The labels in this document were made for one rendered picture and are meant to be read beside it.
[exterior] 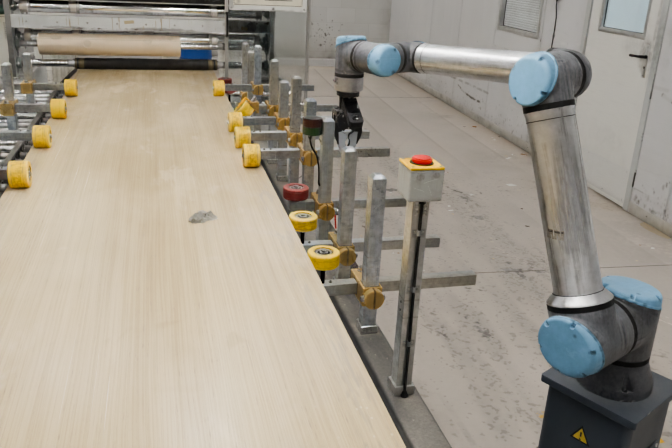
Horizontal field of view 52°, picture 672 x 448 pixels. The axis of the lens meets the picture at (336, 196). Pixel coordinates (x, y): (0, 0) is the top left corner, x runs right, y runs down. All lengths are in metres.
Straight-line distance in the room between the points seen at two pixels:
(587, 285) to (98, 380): 1.04
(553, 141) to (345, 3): 9.42
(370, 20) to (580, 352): 9.66
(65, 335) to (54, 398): 0.20
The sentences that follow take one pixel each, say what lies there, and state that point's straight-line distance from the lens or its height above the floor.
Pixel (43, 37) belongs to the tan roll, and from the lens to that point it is 4.34.
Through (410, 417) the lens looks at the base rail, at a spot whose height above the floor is 0.70.
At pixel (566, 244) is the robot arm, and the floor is 1.01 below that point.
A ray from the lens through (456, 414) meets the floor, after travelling 2.72.
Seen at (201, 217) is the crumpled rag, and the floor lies 0.91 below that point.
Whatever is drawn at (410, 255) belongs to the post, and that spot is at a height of 1.03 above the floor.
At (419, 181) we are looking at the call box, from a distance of 1.31.
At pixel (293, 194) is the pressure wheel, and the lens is 2.11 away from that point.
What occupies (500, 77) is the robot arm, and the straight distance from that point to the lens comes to 1.86.
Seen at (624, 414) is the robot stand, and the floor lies 0.60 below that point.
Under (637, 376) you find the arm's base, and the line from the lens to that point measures 1.87.
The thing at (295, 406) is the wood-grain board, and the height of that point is 0.90.
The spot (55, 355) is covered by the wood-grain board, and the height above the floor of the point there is 0.90.
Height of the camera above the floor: 1.59
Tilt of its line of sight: 19 degrees down
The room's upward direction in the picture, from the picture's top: 3 degrees clockwise
